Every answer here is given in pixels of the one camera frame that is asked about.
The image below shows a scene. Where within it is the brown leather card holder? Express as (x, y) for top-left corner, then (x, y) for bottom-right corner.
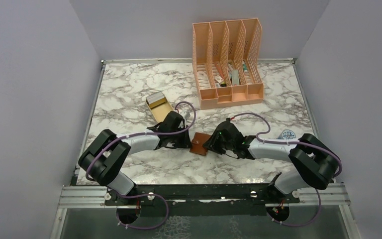
(189, 132), (211, 156)

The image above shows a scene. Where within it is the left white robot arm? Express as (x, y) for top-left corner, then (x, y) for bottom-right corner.
(78, 111), (191, 205)

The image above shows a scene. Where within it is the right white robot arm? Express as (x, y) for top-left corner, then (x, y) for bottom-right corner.
(203, 119), (342, 203)

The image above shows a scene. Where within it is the tan oval card tray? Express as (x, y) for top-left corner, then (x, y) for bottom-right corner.
(145, 96), (174, 123)

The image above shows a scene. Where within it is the small box in organizer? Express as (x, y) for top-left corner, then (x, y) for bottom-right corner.
(214, 75), (227, 88)

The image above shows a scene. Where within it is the green white tube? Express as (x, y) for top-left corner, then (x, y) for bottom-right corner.
(242, 61), (249, 74)

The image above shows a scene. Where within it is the orange plastic file organizer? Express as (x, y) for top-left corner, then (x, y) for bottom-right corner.
(192, 18), (264, 110)

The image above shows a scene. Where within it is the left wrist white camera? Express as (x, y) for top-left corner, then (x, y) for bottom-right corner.
(179, 111), (191, 120)

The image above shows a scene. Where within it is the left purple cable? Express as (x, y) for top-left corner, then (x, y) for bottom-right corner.
(85, 101), (197, 231)

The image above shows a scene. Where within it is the purple cable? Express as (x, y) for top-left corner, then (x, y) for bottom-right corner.
(227, 112), (343, 228)
(85, 101), (197, 231)

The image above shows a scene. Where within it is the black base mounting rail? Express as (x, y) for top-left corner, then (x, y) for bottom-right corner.
(104, 183), (300, 217)

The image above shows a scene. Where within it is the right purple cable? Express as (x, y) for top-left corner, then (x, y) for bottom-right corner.
(227, 112), (343, 228)

